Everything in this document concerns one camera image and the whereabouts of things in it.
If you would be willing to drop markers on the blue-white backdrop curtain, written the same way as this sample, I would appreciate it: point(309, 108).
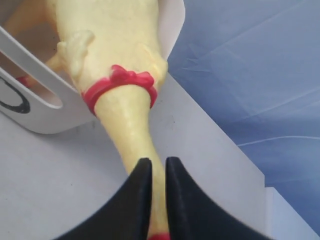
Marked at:
point(254, 67)

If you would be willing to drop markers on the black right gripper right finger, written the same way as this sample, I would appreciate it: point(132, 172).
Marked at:
point(192, 215)

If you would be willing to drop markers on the whole rubber chicken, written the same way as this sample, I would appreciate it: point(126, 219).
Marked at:
point(111, 51)

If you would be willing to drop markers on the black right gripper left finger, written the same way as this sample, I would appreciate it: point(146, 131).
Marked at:
point(126, 216)

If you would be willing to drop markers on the cream bin with black circle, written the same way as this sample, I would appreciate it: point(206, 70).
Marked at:
point(44, 101)

